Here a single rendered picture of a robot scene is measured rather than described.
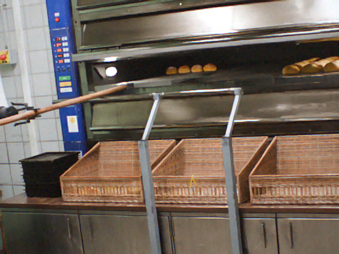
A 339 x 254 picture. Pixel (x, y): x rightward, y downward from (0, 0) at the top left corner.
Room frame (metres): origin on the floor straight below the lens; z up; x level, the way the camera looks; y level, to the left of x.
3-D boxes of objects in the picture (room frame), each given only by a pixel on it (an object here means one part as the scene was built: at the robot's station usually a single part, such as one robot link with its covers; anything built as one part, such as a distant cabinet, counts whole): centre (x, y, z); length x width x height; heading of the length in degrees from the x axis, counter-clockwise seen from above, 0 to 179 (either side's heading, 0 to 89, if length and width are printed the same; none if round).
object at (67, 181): (4.38, 0.33, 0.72); 0.56 x 0.49 x 0.28; 62
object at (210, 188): (4.10, -0.19, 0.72); 0.56 x 0.49 x 0.28; 61
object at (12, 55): (5.01, 1.04, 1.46); 0.10 x 0.07 x 0.10; 62
